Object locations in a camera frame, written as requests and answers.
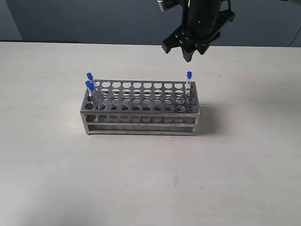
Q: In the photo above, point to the blue-capped tube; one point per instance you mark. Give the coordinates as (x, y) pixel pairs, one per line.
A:
(188, 83)
(91, 89)
(90, 77)

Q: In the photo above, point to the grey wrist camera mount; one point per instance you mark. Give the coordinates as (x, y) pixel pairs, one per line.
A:
(165, 5)

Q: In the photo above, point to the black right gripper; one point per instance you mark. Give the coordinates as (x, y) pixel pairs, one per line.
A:
(201, 24)

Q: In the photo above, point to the stainless steel test tube rack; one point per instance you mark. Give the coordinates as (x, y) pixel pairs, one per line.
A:
(141, 108)

